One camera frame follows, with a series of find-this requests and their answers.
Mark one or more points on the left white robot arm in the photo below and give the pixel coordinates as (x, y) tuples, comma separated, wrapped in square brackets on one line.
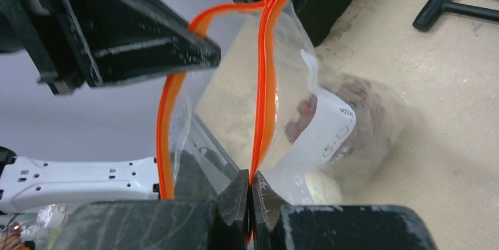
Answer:
[(28, 185)]

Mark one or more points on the clear orange-zip bag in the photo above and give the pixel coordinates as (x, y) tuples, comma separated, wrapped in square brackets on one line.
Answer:
[(250, 98)]

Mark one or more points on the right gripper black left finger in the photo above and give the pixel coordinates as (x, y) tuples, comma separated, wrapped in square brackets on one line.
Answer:
[(220, 223)]

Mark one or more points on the white radish with leaves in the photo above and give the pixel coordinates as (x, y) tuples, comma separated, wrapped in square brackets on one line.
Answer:
[(323, 189)]

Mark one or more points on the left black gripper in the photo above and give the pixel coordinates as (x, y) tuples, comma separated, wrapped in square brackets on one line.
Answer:
[(109, 42)]

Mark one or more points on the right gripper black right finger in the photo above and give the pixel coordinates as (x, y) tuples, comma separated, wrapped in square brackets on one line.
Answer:
[(278, 225)]

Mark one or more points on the black T-handle tool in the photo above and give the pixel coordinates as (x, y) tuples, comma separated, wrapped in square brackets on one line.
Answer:
[(433, 9)]

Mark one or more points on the dark red grape bunch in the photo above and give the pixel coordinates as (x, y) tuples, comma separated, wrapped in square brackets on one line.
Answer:
[(344, 118)]

